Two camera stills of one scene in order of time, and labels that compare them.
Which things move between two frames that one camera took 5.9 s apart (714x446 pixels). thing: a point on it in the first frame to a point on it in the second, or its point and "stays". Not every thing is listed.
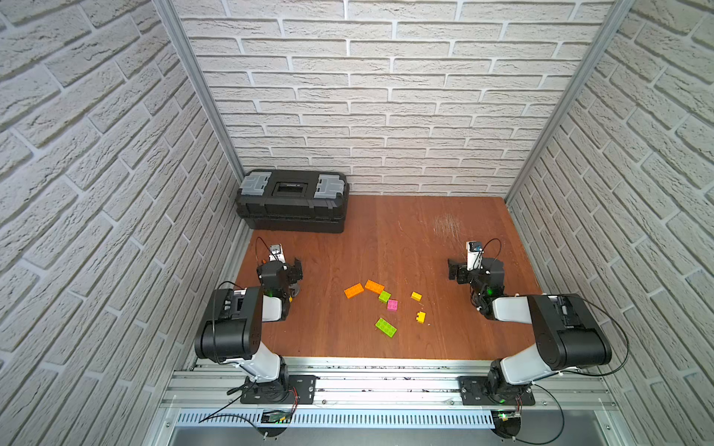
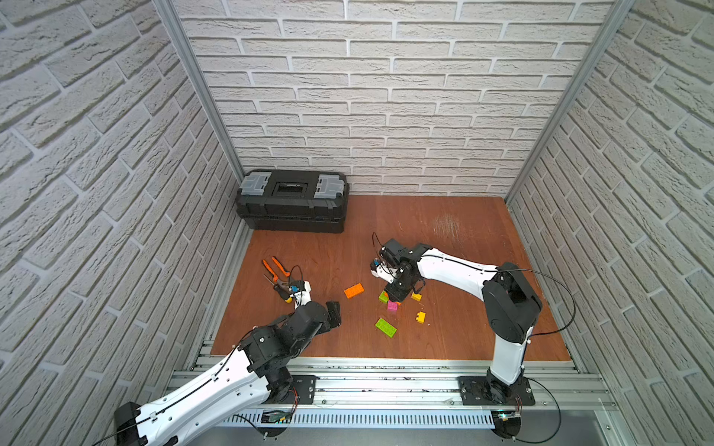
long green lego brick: (386, 327) stays
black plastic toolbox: (294, 201) stays
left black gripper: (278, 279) to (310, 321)
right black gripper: (463, 271) to (395, 295)
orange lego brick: (353, 291) stays
